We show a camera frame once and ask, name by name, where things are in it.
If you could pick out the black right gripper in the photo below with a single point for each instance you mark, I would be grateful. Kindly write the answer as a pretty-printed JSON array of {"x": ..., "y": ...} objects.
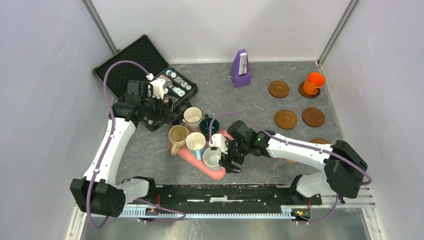
[{"x": 227, "y": 162}]

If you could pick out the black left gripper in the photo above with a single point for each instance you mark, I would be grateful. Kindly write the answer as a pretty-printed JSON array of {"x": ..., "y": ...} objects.
[{"x": 168, "y": 114}]

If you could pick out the woven rattan coaster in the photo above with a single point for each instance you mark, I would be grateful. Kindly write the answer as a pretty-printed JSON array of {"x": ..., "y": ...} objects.
[{"x": 290, "y": 161}]

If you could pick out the brown wooden coaster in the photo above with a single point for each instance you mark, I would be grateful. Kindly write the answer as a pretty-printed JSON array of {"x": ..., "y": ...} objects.
[
  {"x": 306, "y": 95},
  {"x": 319, "y": 141},
  {"x": 279, "y": 89},
  {"x": 285, "y": 119},
  {"x": 313, "y": 117}
]

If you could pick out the orange mug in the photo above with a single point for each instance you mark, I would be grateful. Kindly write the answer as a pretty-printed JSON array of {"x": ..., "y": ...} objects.
[{"x": 314, "y": 81}]

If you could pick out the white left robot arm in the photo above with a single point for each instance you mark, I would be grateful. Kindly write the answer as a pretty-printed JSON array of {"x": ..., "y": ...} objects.
[{"x": 97, "y": 192}]

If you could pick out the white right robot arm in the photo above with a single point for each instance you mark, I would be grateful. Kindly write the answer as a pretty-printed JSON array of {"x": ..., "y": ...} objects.
[{"x": 341, "y": 171}]

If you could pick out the pink plastic tray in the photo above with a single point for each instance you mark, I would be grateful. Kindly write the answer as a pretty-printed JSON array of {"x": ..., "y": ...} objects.
[{"x": 185, "y": 154}]

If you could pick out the white ribbed black-rimmed mug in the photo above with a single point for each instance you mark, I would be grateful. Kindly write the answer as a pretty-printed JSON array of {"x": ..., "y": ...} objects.
[{"x": 192, "y": 118}]

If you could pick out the beige mug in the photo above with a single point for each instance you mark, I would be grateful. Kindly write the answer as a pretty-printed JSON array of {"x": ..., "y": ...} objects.
[{"x": 177, "y": 136}]

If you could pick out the black poker chip case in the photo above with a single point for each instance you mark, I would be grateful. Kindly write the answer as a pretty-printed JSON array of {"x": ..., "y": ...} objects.
[{"x": 134, "y": 62}]

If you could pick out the dark green mug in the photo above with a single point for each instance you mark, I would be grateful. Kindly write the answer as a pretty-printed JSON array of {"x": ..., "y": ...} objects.
[{"x": 206, "y": 124}]

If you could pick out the purple metronome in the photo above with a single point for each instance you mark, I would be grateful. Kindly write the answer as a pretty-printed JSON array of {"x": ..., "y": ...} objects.
[{"x": 240, "y": 74}]

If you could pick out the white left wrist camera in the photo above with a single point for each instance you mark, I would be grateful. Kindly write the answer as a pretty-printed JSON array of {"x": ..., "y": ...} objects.
[{"x": 156, "y": 88}]

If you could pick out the white mug blue handle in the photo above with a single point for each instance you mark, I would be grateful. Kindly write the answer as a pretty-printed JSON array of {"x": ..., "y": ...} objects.
[{"x": 196, "y": 143}]

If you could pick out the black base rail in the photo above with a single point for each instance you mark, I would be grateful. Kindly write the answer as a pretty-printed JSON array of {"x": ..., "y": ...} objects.
[{"x": 229, "y": 198}]

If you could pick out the aluminium frame rail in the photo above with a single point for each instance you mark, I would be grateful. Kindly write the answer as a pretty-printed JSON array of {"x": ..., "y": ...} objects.
[{"x": 140, "y": 210}]

